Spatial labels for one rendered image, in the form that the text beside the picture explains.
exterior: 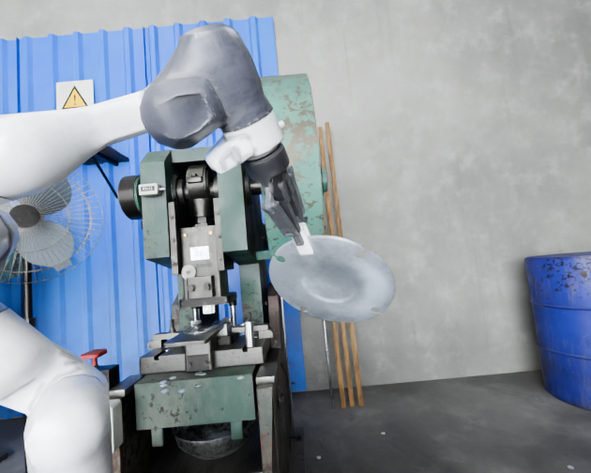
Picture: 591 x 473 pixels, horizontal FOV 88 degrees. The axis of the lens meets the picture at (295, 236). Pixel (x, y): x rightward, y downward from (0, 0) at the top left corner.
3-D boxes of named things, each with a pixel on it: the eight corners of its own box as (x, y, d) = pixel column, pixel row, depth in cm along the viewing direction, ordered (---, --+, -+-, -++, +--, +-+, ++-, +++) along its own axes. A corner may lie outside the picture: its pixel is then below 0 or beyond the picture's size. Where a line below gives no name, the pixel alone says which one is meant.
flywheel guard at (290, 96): (335, 286, 86) (308, 14, 92) (234, 295, 86) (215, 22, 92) (314, 272, 188) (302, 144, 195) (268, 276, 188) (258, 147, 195)
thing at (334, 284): (347, 335, 82) (348, 333, 82) (426, 283, 62) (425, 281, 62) (251, 286, 78) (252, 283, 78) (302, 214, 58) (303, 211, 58)
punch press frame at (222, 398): (270, 534, 95) (237, 121, 106) (133, 547, 95) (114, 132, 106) (282, 410, 174) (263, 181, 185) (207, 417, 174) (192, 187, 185)
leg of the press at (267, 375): (310, 612, 87) (283, 295, 95) (270, 616, 87) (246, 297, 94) (303, 432, 179) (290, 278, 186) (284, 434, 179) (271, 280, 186)
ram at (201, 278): (219, 297, 114) (213, 219, 116) (178, 301, 114) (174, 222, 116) (229, 293, 131) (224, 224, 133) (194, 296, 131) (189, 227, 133)
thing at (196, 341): (208, 383, 94) (205, 338, 96) (163, 387, 94) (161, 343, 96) (227, 357, 119) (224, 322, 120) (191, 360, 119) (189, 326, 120)
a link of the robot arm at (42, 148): (-67, 132, 35) (197, 64, 38) (14, 105, 50) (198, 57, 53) (5, 213, 41) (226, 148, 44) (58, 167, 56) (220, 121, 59)
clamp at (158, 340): (189, 344, 122) (187, 319, 123) (146, 349, 122) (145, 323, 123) (193, 341, 128) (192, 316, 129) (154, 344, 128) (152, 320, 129)
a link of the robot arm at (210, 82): (171, 148, 52) (165, 169, 43) (117, 66, 44) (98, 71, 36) (267, 102, 52) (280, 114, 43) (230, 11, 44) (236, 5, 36)
